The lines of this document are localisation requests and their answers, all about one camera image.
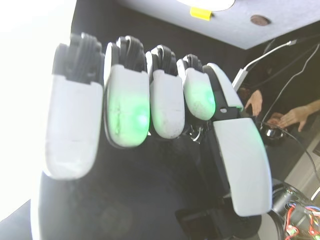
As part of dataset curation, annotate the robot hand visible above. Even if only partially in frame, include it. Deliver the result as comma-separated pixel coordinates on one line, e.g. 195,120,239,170
31,32,273,240

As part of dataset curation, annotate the person's hand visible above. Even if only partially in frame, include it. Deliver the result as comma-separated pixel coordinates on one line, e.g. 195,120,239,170
244,89,264,116
267,105,311,133

